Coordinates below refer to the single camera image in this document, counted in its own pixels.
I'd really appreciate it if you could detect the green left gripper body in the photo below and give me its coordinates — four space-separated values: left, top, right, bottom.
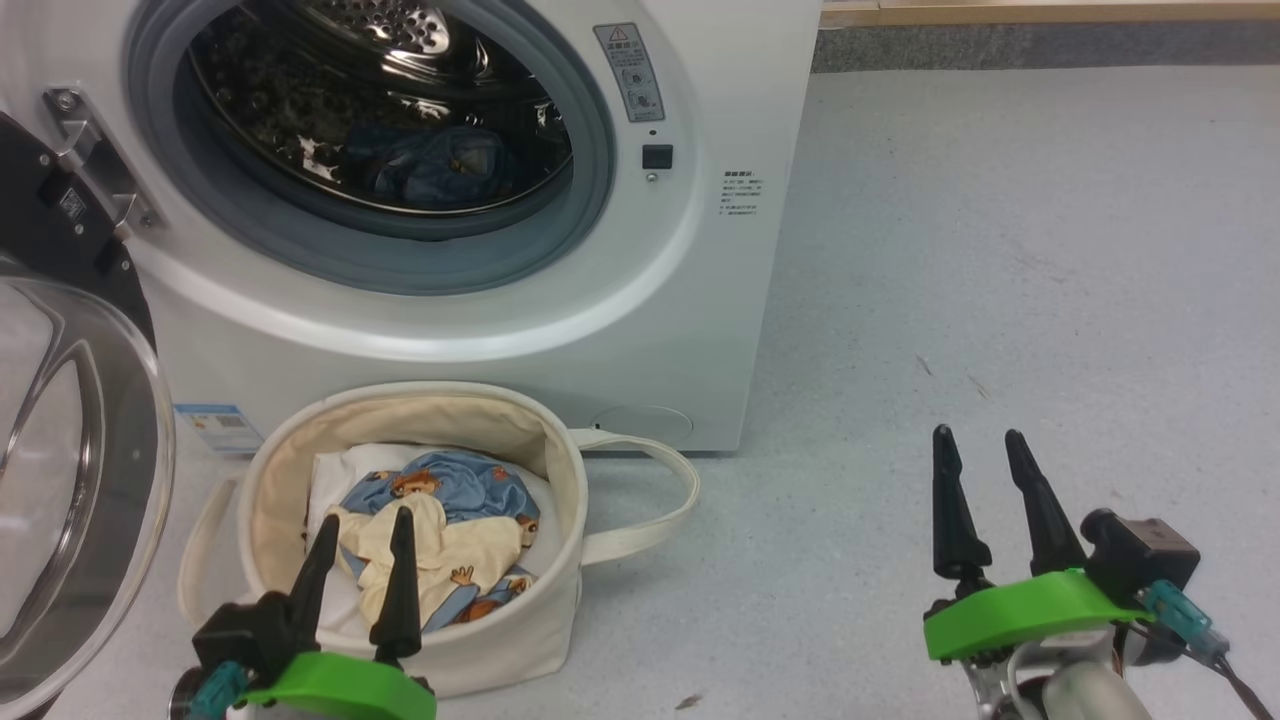
235 651 439 720

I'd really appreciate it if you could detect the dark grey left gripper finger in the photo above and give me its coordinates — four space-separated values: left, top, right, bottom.
283 514 341 657
369 506 424 662

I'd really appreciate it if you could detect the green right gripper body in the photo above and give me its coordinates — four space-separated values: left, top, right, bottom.
923 569 1152 720

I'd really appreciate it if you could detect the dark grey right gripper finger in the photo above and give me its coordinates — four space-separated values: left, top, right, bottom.
931 424 994 584
1004 430 1088 578

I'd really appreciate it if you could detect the blue cream bear-print garment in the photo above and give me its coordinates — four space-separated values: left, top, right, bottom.
328 449 542 634

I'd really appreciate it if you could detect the round black glass washer door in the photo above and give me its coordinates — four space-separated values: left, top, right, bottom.
0 110 178 720

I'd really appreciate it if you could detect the blue orange-print garment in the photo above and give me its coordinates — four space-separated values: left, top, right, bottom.
343 124 518 212

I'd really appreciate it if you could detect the cream canvas laundry basket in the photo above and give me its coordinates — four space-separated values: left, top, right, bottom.
177 380 702 700

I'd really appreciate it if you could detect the white front-load washing machine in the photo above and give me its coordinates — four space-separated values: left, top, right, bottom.
0 0 824 454

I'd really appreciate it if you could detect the white pillow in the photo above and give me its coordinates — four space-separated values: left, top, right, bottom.
304 442 557 643

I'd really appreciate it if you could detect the blue energy label sticker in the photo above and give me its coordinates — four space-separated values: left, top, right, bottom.
174 402 264 454

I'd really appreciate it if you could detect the small text label sticker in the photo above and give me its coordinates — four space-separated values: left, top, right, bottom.
721 167 767 220

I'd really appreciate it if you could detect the grey warning label sticker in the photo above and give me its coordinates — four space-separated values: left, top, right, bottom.
593 21 667 124

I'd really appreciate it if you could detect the teal cable connector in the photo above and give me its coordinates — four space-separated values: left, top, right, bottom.
1136 579 1230 658
187 660 250 720

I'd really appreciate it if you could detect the thin black cable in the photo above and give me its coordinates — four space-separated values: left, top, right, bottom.
1130 620 1280 720

